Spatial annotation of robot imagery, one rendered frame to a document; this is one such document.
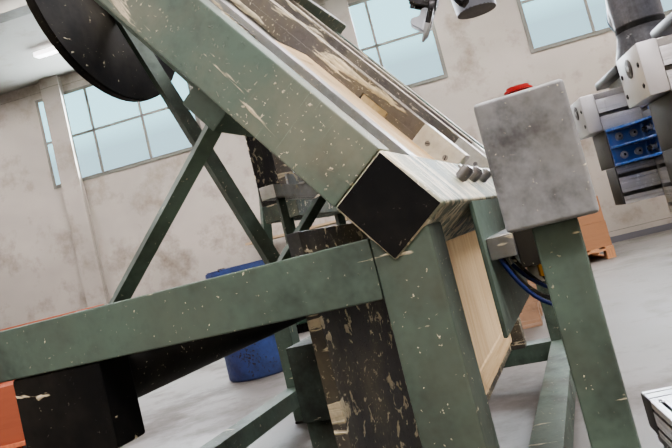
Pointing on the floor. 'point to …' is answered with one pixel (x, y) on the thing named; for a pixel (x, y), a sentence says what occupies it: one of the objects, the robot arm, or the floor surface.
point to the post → (585, 335)
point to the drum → (265, 364)
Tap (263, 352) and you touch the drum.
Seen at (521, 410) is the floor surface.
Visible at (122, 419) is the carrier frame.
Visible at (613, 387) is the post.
